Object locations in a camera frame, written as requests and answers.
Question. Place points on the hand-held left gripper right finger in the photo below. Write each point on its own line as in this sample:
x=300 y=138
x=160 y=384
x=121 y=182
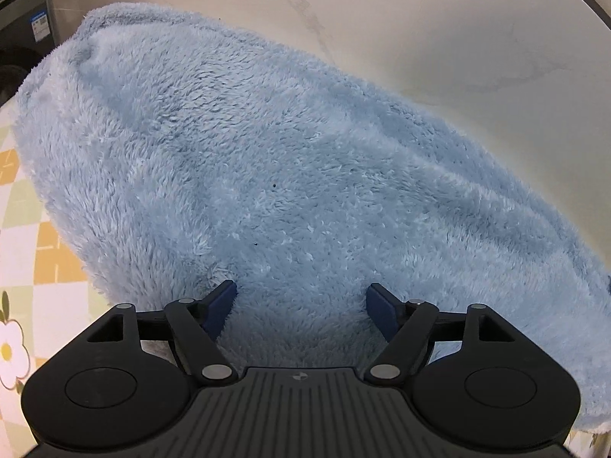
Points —
x=384 y=307

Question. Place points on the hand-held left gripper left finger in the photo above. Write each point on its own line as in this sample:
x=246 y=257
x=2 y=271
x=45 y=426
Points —
x=222 y=307

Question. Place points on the light blue fluffy towel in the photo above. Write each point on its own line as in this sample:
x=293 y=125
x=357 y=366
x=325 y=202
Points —
x=286 y=176

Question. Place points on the checkered flower-print tablecloth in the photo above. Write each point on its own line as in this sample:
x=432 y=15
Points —
x=43 y=248

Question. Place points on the grey washing machine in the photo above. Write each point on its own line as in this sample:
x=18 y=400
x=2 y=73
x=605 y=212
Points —
x=24 y=24

